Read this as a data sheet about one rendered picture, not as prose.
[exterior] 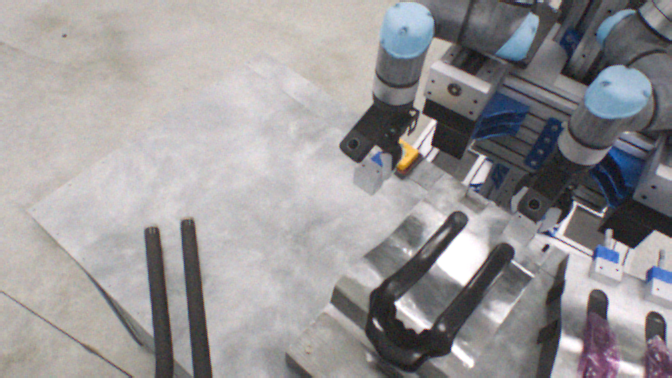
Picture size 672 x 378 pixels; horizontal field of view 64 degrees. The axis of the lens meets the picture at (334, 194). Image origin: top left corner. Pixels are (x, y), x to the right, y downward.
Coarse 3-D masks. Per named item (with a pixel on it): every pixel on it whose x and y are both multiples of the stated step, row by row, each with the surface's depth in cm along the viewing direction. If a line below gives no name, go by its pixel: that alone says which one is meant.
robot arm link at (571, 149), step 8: (560, 136) 88; (568, 136) 85; (560, 144) 87; (568, 144) 85; (576, 144) 84; (568, 152) 86; (576, 152) 85; (584, 152) 84; (592, 152) 84; (600, 152) 84; (576, 160) 86; (584, 160) 85; (592, 160) 85
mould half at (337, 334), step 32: (448, 192) 112; (416, 224) 108; (480, 224) 108; (384, 256) 101; (448, 256) 104; (480, 256) 105; (544, 256) 105; (352, 288) 94; (416, 288) 97; (448, 288) 100; (512, 288) 101; (320, 320) 98; (352, 320) 97; (416, 320) 91; (480, 320) 96; (288, 352) 94; (320, 352) 95; (352, 352) 95; (480, 352) 90
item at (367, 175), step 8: (368, 160) 107; (376, 160) 109; (360, 168) 106; (368, 168) 106; (376, 168) 106; (360, 176) 107; (368, 176) 105; (376, 176) 105; (360, 184) 108; (368, 184) 106; (376, 184) 106; (368, 192) 108
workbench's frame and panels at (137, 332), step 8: (104, 296) 145; (112, 304) 148; (120, 312) 151; (120, 320) 162; (128, 320) 151; (128, 328) 164; (136, 328) 152; (136, 336) 168; (144, 336) 151; (144, 344) 167; (152, 344) 147; (152, 352) 166; (176, 368) 146; (176, 376) 161; (184, 376) 145
